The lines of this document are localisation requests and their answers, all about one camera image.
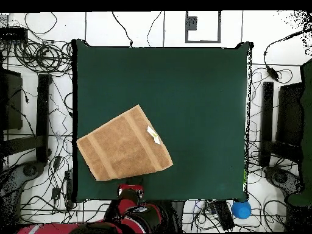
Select grey square floor frame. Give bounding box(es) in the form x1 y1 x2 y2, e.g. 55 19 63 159
185 10 222 44

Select tan terry towel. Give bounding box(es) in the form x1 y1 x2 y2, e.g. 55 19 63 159
76 104 174 182

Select blue ball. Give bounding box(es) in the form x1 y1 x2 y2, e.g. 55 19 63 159
230 200 252 220

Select black electronics box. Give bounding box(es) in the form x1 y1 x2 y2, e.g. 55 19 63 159
0 27 29 41

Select black cable with plug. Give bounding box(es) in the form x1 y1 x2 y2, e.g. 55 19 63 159
111 11 134 48

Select dark flat panel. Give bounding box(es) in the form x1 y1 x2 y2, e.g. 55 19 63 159
277 82 303 147
0 68 23 130

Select dark swivel chair base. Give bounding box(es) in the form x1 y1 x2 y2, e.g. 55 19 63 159
0 161 45 197
264 166 305 196

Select black stand bar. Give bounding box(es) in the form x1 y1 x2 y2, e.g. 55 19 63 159
258 81 275 168
35 73 52 163

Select black cable with adapter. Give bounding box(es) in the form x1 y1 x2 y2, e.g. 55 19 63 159
263 28 312 85

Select coiled black cables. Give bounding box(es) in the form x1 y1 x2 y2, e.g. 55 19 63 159
13 38 73 74

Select thin black cable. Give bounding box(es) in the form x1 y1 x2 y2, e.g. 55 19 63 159
146 10 163 48

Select black power strip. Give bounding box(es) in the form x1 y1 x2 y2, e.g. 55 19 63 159
213 200 235 232

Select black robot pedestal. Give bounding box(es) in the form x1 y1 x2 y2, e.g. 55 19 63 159
167 200 185 233

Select small grey floor box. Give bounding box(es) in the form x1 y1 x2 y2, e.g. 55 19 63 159
187 16 197 31

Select dark green table cloth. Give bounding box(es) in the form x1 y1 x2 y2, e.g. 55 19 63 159
72 38 254 203

